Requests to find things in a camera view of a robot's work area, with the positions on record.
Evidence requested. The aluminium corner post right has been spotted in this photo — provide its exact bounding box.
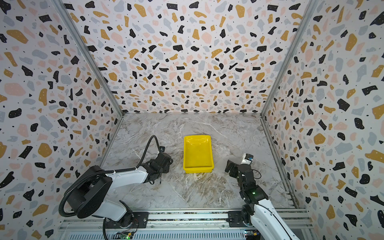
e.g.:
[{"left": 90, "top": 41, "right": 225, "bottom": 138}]
[{"left": 260, "top": 0, "right": 319, "bottom": 119}]

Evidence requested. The aluminium corner post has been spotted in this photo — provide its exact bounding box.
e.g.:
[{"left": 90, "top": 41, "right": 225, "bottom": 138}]
[
  {"left": 52, "top": 1, "right": 124, "bottom": 118},
  {"left": 260, "top": 0, "right": 319, "bottom": 119}
]

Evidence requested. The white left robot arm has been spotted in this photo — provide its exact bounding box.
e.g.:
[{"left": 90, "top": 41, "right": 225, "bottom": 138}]
[{"left": 59, "top": 152, "right": 173, "bottom": 228}]

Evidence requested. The aluminium corner post left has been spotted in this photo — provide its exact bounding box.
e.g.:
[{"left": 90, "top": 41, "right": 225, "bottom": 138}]
[{"left": 52, "top": 1, "right": 124, "bottom": 118}]

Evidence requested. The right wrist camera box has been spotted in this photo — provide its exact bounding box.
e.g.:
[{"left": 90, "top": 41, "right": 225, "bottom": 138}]
[{"left": 241, "top": 153, "right": 254, "bottom": 165}]

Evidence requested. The black corrugated cable hose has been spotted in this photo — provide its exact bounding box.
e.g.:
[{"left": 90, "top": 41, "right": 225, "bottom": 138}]
[{"left": 58, "top": 135, "right": 163, "bottom": 218}]

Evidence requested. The yellow plastic bin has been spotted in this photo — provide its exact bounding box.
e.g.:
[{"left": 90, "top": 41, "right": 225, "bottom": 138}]
[{"left": 183, "top": 135, "right": 214, "bottom": 174}]

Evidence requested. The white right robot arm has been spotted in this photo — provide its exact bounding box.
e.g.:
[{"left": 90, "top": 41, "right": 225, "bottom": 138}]
[{"left": 225, "top": 160, "right": 299, "bottom": 240}]

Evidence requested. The aluminium floor rail right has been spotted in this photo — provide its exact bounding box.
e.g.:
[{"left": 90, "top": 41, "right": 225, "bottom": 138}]
[{"left": 261, "top": 118, "right": 300, "bottom": 209}]

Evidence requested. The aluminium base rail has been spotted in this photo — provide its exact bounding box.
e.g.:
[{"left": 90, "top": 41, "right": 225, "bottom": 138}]
[{"left": 56, "top": 207, "right": 316, "bottom": 240}]

